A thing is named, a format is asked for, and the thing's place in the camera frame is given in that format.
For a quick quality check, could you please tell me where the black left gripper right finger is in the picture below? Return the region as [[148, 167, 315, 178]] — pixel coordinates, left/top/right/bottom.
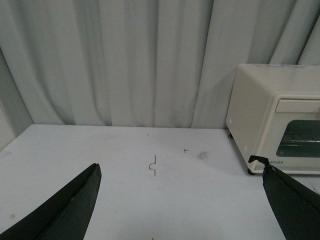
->
[[248, 155, 320, 240]]

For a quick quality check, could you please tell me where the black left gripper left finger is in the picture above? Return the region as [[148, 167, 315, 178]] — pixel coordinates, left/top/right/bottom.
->
[[0, 163, 102, 240]]

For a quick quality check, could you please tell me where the cream oven door with window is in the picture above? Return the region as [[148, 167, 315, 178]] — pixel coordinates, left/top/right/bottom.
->
[[270, 99, 320, 175]]

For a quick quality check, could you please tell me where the cream Toshiba toaster oven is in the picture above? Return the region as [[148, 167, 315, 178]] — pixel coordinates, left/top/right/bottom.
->
[[226, 64, 320, 174]]

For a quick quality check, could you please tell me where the pale grey curtain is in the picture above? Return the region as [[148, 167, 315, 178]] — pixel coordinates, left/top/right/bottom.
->
[[0, 0, 320, 148]]

